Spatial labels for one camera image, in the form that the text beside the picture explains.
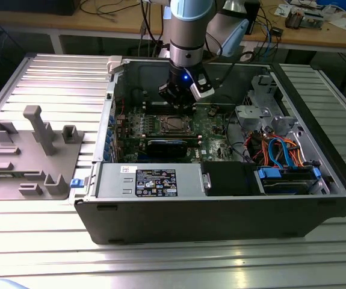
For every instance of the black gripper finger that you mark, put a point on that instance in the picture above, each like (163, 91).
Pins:
(167, 93)
(186, 102)

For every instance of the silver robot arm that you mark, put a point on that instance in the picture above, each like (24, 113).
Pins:
(187, 36)

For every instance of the CPU socket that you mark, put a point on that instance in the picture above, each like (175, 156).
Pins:
(162, 132)

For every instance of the black graphics card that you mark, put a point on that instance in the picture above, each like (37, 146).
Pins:
(166, 149)

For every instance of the green motherboard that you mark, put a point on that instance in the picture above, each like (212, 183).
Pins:
(211, 150)

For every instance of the beige case latch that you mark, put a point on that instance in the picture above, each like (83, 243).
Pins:
(114, 64)

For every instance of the silver metal drive cage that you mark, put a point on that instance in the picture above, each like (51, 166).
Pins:
(251, 113)

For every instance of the pale blue teach pendant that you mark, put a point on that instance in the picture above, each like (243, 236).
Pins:
(234, 37)

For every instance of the black power supply label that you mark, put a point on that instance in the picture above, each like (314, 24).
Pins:
(154, 182)

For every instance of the black drive bay unit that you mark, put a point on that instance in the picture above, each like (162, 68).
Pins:
(230, 179)

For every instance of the wooden desk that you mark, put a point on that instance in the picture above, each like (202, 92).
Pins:
(100, 22)

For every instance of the black tower box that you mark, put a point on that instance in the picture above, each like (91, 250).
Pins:
(252, 12)

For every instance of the grey power supply box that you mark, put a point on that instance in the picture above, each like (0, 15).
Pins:
(115, 180)

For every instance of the small black adapter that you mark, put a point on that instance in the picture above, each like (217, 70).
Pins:
(277, 31)

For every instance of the hard disk in blue carrier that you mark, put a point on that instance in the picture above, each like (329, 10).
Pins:
(269, 174)

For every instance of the black PC case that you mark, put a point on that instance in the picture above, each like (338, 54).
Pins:
(190, 219)

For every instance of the blue case latch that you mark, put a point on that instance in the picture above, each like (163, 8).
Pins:
(76, 183)

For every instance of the metal fin cooler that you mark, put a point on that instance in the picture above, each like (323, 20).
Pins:
(294, 19)

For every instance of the large black device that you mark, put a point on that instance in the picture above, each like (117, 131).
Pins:
(34, 6)

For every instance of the grey plastic parts rack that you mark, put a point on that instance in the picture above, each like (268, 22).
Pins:
(25, 168)

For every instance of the white papers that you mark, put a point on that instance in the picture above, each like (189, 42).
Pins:
(345, 24)

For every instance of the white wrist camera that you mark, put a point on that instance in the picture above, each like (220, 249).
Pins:
(202, 88)

